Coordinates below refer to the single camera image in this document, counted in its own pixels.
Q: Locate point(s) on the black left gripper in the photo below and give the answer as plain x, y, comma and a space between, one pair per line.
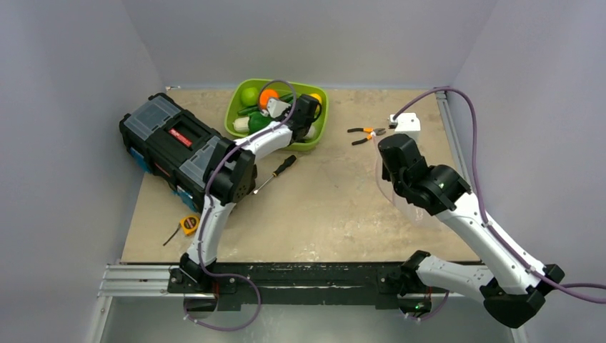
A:
286, 113

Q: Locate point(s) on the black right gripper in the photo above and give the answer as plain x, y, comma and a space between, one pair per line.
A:
397, 148

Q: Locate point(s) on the yellow pear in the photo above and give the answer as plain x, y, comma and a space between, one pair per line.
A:
317, 97

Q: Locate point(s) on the clear zip top bag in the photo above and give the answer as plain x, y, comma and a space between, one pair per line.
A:
418, 218

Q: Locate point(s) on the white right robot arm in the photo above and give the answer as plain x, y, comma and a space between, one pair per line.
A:
510, 283

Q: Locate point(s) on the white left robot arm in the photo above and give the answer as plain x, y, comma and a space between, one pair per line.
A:
230, 177

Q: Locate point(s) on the dark green cucumber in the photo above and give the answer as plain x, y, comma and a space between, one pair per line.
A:
251, 109

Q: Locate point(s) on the orange black pliers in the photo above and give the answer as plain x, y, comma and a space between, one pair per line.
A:
369, 132

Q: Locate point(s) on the orange fruit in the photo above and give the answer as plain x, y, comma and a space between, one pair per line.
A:
265, 96

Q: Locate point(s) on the green bok choy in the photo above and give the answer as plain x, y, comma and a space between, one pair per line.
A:
257, 121

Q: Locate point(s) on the black yellow screwdriver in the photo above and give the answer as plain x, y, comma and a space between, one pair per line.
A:
280, 169

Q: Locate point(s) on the green apple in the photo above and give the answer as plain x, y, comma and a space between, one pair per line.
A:
249, 96

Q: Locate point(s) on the green plastic tray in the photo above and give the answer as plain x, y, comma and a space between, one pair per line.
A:
319, 125

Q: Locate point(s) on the white napa cabbage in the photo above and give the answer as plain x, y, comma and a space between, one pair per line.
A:
241, 124

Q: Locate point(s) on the black toolbox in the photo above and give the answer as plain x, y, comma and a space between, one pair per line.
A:
168, 141

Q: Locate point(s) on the yellow tape measure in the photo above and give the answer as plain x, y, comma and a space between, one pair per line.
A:
187, 226

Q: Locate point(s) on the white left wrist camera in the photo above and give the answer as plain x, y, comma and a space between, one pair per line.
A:
276, 107

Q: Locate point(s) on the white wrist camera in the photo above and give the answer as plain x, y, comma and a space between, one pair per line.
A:
276, 107
406, 123

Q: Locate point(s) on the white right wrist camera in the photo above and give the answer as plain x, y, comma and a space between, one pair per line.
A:
406, 123

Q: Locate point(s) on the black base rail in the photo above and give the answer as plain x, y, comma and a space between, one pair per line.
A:
231, 284

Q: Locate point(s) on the aluminium frame rail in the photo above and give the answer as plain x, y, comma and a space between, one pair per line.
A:
135, 280

